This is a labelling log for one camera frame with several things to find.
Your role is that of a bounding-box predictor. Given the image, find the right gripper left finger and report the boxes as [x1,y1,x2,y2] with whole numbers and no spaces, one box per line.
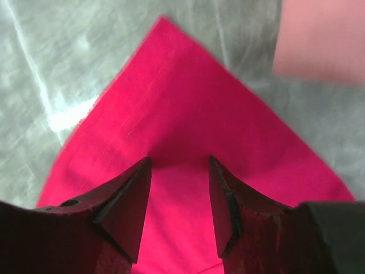
[1,157,152,273]

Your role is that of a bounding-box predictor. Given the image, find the magenta t-shirt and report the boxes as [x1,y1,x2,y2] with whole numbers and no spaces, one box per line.
[38,17,353,273]

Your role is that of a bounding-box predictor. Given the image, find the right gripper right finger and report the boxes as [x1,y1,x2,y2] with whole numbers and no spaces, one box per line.
[209,156,338,273]

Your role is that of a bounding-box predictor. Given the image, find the folded salmon t-shirt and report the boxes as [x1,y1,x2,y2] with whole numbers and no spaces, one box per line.
[273,0,364,84]

